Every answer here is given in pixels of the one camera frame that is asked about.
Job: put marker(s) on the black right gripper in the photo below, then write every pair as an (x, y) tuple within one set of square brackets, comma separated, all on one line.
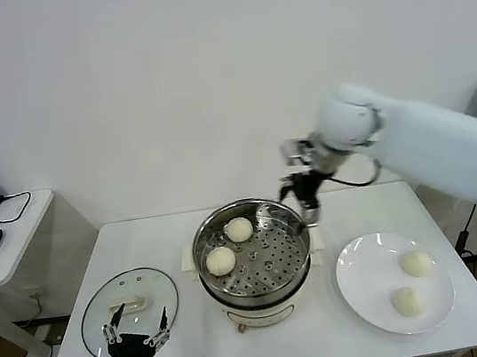
[(307, 190)]

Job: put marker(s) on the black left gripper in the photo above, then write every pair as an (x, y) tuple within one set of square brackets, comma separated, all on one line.
[(130, 352)]

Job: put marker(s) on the white steamed baozi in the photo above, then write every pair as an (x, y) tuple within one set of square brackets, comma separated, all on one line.
[(417, 263), (220, 261), (408, 301), (239, 230)]

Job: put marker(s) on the perforated stainless steamer basket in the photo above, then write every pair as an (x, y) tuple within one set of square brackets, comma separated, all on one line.
[(276, 253)]

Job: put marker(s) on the round white plate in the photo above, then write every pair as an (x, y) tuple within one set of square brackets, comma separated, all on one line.
[(372, 293)]

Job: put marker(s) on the white side table with mouse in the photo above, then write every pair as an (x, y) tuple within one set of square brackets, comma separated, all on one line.
[(20, 247)]

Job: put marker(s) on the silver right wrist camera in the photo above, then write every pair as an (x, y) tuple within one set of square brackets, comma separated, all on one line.
[(296, 152)]

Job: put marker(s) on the white wall socket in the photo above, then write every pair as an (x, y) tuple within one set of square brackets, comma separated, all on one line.
[(35, 293)]

